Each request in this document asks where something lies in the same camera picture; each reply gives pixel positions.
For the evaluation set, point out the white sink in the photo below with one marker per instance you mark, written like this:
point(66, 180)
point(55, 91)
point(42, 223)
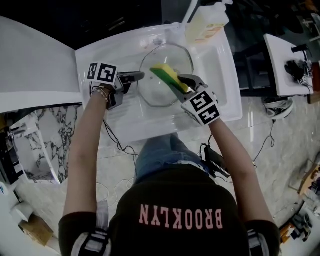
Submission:
point(220, 75)

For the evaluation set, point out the person's left forearm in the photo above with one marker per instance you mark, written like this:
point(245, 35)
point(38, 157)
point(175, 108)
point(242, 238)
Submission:
point(82, 150)

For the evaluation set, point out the white faucet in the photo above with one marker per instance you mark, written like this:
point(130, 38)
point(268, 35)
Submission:
point(190, 11)

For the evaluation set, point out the yellow dish soap pump bottle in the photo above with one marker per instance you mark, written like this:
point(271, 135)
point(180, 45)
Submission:
point(205, 27)

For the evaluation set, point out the green yellow sponge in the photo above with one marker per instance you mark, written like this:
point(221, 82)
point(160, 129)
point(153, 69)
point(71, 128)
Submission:
point(165, 71)

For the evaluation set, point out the person's blue jeans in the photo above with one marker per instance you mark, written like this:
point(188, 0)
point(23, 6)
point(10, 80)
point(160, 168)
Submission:
point(165, 155)

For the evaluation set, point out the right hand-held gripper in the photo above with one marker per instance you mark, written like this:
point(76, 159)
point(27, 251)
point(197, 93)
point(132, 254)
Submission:
point(203, 107)

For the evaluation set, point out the white desk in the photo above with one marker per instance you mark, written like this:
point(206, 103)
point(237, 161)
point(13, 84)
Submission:
point(277, 62)

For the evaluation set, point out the cardboard box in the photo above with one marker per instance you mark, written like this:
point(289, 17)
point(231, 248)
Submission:
point(37, 230)

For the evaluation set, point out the pile of assorted items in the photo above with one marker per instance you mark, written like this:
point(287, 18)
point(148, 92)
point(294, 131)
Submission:
point(300, 225)

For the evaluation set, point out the marble pattern cabinet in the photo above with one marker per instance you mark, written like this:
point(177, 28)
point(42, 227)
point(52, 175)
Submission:
point(62, 130)

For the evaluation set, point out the black desk clamp post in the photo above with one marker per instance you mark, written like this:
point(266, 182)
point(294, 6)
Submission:
point(300, 48)

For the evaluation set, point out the glass pot lid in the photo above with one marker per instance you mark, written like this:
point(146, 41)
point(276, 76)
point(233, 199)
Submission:
point(175, 57)

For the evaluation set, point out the black device on desk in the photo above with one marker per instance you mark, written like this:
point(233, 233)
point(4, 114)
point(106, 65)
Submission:
point(293, 70)

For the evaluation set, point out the person's right forearm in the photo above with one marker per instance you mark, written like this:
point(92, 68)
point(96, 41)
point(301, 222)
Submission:
point(240, 162)

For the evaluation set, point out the grey white sneaker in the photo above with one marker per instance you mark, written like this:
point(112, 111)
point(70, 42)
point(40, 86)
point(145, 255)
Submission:
point(277, 108)

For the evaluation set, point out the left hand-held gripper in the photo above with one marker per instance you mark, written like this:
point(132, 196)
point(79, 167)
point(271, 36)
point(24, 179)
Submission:
point(106, 73)

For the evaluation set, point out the black waist-mounted device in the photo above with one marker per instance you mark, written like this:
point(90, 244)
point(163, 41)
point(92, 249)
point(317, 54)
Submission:
point(215, 160)

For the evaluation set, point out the person's black shirt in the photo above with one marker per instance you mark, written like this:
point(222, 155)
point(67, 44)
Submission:
point(175, 200)

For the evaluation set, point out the white roll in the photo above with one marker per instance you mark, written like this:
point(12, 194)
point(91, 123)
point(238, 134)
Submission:
point(22, 212)

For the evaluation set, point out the black metal rack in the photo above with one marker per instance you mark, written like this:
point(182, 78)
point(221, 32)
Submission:
point(10, 162)

